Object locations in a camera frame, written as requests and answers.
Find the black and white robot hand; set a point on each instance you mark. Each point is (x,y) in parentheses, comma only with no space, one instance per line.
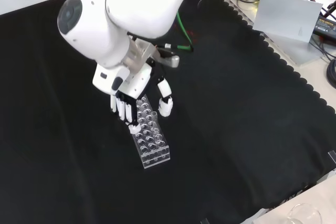
(131,82)

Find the clear glass test tube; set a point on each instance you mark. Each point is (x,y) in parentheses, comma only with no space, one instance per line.
(155,119)

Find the clear plastic test tube rack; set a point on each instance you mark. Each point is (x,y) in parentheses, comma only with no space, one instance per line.
(152,142)

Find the black bench cloth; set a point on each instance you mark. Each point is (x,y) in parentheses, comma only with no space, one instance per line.
(236,129)

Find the clear cloth clip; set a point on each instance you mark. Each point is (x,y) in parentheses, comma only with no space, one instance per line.
(332,158)
(203,221)

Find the pale grey board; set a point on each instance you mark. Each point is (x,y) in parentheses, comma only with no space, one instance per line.
(286,16)

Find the black power adapter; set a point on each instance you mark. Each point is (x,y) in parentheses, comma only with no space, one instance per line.
(325,26)

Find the clear glass beaker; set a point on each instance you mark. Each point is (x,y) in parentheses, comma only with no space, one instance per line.
(304,214)

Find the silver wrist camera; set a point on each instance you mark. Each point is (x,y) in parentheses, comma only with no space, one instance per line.
(172,61)

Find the metal base plate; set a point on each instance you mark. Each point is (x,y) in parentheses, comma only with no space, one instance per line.
(296,51)

